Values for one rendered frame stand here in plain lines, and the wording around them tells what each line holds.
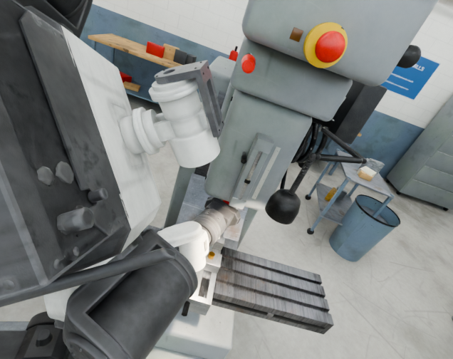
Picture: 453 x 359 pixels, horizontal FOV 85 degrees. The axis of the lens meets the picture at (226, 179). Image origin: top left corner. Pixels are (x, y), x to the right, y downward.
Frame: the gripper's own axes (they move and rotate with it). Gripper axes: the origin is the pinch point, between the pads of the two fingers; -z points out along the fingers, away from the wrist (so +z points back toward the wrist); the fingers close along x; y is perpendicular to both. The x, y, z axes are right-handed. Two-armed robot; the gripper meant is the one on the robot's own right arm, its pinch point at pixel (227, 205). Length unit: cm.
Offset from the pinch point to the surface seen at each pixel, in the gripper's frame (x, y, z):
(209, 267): -4.5, 22.2, 7.4
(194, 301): -6.4, 25.6, 19.4
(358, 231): -101, 82, -184
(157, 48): 258, 23, -287
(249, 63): 0, -46, 29
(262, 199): -9.7, -12.6, 5.9
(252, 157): -3.4, -25.5, 12.5
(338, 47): -11, -52, 25
